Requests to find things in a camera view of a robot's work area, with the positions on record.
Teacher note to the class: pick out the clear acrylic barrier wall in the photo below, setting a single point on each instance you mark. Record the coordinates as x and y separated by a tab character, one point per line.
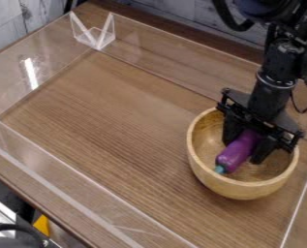
92	213

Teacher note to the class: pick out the clear acrylic corner bracket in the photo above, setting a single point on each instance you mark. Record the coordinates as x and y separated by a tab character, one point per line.
94	37

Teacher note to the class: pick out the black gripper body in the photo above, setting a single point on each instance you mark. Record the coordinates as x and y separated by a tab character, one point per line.
262	108

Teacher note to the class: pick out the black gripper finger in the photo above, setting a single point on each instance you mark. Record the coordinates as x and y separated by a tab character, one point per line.
232	127
264	148

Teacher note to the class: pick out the brown wooden bowl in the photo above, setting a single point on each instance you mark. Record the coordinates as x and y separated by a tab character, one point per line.
252	181

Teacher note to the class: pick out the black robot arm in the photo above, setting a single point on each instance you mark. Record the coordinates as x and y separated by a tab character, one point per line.
286	42

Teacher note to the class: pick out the purple toy eggplant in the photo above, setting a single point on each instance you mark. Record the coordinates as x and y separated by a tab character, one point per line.
236	152

